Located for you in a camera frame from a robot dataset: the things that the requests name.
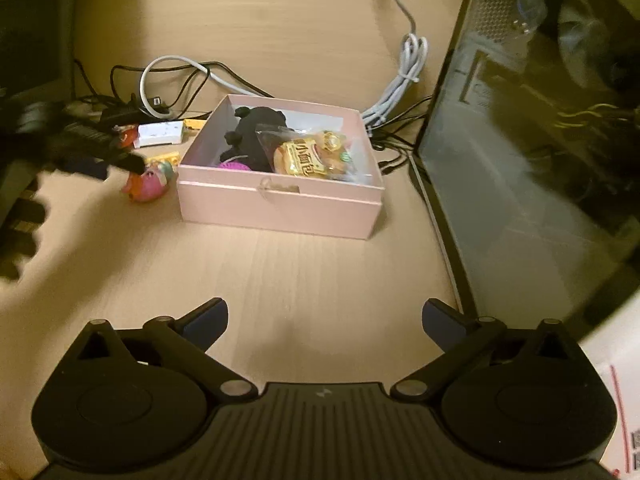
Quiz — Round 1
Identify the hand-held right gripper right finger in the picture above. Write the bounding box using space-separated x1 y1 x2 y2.
390 299 585 403

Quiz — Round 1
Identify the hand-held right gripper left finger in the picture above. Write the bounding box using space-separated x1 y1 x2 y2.
60 298 256 402

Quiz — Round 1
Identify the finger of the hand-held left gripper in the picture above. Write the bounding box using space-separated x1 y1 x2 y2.
45 156 112 182
62 127 147 175

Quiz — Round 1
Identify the red small toy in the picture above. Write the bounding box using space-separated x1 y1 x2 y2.
112 124 139 150

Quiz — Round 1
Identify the pink duck toy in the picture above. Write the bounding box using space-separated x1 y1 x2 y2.
122 160 179 204

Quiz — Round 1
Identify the pink cardboard box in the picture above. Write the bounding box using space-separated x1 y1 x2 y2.
177 93 386 241

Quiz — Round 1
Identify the person's left hand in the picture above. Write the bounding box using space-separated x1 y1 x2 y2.
0 194 47 282

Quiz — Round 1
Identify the black power adapter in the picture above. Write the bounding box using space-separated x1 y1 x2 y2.
99 93 169 126

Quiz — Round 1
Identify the dark monitor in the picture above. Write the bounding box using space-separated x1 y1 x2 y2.
0 0 78 103

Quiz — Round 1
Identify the black plush toy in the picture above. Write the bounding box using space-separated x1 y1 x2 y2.
224 105 289 171

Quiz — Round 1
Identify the white paper sheet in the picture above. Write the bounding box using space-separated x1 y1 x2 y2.
574 289 640 480

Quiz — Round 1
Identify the yellow bread snack packet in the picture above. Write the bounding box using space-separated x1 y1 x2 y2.
255 127 374 182

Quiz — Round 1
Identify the black thin cable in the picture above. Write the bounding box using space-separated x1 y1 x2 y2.
362 94 437 177
73 57 117 109
109 61 273 110

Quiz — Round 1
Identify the white looped cable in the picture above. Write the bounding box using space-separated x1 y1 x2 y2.
139 55 274 117

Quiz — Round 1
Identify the white bundled cable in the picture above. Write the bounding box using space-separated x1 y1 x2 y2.
359 0 431 126

